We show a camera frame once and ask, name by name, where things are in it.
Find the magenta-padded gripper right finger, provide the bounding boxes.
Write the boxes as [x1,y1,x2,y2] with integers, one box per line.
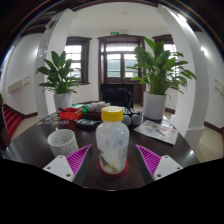
[134,144,184,185]

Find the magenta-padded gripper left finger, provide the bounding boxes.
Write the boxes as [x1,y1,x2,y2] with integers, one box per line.
[43,143,94,187]

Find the clear bottle with yellow cap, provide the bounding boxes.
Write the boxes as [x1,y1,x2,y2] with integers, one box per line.
[95,105,130,175]

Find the white speckled mug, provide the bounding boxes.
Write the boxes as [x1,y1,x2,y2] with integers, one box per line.
[46,128,80,158]

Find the printed magazine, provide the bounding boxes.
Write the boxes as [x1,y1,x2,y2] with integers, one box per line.
[133,119,179,146]

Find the black pouch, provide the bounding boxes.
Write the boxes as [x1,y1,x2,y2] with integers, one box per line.
[74,118,103,132]

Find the red plastic box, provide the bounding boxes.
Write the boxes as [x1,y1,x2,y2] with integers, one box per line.
[58,107,84,121]

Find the grey ball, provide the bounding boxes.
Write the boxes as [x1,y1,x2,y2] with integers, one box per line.
[130,113,143,126]
[121,114,133,127]

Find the large potted plant, white pot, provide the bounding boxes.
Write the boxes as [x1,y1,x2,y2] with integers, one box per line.
[126,37,198,121]

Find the small potted plant, white pot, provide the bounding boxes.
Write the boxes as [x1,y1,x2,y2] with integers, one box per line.
[35,50,83,113]

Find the red carpeted stairs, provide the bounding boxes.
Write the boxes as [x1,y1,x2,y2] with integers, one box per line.
[2,104,23,138]

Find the dark basket with white items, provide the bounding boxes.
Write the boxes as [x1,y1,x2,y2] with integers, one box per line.
[87,100,111,121]

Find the black chair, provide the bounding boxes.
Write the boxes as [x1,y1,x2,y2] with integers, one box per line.
[100,83,134,109]

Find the dark-framed window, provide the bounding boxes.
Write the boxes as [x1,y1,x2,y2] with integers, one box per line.
[64,36,93,85]
[152,33,183,84]

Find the dark wooden glazed door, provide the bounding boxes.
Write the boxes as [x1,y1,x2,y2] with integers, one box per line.
[97,34,147,104]

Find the wall lamp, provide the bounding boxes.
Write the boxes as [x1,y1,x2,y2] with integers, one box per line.
[199,45,209,56]

